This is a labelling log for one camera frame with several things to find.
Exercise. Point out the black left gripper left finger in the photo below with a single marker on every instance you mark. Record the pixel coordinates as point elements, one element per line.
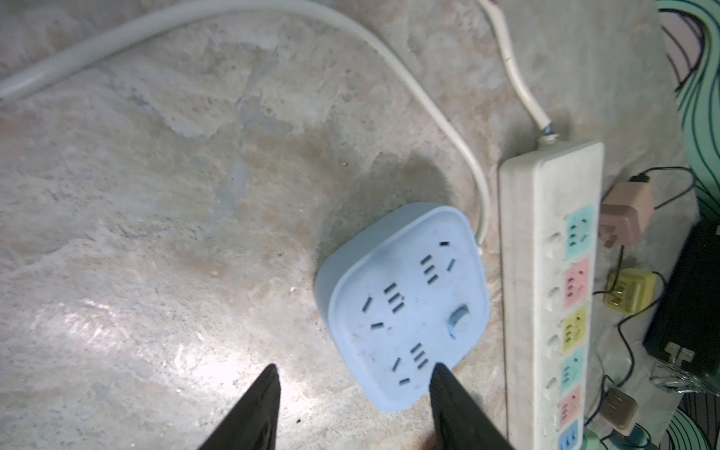
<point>253,421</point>

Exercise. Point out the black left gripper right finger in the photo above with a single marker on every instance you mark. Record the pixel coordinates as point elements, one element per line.
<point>458,421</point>

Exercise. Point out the yellow USB charger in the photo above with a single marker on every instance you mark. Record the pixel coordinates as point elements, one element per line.
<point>630,290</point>

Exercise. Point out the pink end USB charger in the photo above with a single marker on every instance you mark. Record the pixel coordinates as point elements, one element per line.
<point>625,213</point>

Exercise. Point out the green charger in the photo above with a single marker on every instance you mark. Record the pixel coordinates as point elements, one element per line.
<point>590,440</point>

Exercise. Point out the teal USB charger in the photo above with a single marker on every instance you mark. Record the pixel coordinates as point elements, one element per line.
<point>638,438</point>

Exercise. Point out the blue round power socket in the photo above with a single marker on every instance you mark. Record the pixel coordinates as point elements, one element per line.
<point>405,294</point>

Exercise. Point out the white long power strip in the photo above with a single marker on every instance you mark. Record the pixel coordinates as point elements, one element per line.
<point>549,209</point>

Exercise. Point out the black briefcase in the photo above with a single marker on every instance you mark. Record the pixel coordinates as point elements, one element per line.
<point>685,327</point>

